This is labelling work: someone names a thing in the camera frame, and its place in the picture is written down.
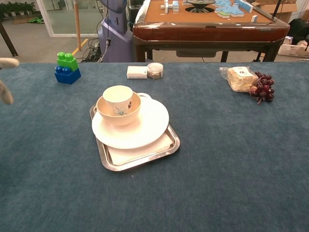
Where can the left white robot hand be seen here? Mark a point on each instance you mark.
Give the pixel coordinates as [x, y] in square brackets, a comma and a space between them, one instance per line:
[7, 63]

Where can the cream cup with blue print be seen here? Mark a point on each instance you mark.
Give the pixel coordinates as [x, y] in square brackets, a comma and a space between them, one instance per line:
[118, 97]

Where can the blue purple robot base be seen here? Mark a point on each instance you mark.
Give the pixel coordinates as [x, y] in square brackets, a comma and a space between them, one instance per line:
[117, 36]

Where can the dark slanted table leg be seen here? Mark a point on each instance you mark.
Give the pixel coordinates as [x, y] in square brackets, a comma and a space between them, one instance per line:
[8, 41]

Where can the potted green plants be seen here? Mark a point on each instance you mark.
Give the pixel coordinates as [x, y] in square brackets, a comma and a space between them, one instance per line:
[17, 8]

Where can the green toy building block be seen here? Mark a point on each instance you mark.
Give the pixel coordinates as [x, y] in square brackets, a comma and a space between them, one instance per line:
[68, 61]

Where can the blue toy building block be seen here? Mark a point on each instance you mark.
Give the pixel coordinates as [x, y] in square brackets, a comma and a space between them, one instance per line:
[67, 76]

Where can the wooden pole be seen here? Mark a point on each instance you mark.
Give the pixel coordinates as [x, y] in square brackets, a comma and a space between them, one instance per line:
[77, 26]

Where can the cream bowl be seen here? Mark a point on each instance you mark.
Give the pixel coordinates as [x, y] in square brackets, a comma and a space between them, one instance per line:
[120, 119]

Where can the small white box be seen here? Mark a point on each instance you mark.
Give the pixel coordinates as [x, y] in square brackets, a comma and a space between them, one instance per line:
[136, 72]

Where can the clear jar of clips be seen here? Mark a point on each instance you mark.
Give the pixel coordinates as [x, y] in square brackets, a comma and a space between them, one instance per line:
[155, 71]

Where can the white round plate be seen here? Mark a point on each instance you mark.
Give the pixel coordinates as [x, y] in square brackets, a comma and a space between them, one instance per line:
[147, 125]

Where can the silver metal tray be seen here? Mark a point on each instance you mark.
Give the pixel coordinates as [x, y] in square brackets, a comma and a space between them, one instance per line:
[144, 162]

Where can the stacked mahjong tiles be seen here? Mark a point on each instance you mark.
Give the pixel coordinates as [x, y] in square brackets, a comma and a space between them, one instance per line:
[172, 6]

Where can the brown mahjong table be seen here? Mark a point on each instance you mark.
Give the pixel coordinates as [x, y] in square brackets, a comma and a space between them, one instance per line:
[205, 31]

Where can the black dice dome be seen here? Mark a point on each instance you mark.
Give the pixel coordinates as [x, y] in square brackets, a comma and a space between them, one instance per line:
[200, 5]

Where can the heap of mahjong tiles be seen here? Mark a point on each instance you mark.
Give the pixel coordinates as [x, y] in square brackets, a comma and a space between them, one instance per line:
[231, 8]

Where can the wrapped bread packet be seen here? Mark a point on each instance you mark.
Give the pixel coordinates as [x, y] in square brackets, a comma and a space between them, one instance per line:
[239, 78]

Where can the blue table cloth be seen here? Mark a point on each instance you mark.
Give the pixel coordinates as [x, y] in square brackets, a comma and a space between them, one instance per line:
[217, 169]

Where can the single white blue mahjong tile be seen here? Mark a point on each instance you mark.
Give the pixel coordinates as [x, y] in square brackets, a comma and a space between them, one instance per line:
[254, 18]

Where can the dark red grape bunch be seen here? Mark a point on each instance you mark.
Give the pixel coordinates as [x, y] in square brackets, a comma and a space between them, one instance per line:
[264, 89]

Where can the cardboard box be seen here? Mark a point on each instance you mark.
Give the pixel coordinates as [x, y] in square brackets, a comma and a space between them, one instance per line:
[285, 9]

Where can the white plastic basket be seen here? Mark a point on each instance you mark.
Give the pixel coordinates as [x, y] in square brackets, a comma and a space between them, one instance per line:
[293, 50]

